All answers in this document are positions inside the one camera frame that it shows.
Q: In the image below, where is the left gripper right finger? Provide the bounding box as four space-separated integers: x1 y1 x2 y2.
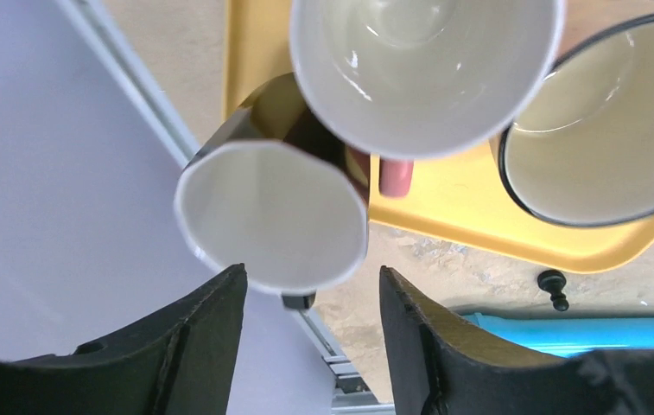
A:
379 266 654 414

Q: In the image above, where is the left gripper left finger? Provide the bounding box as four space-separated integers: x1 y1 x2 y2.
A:
0 264 247 414

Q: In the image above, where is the blue toy microphone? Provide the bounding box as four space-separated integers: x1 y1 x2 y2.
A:
463 313 654 358

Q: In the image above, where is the yellow plastic tray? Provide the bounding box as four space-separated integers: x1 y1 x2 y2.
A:
221 1 654 274

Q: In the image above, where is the cream enamel mug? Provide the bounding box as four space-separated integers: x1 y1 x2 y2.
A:
492 13 654 227

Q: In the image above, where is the aluminium frame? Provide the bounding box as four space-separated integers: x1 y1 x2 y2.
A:
62 1 395 414

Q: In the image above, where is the green mug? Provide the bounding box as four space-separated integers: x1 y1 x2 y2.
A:
174 73 368 310

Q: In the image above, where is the pink mug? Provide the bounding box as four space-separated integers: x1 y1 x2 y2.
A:
289 1 566 198

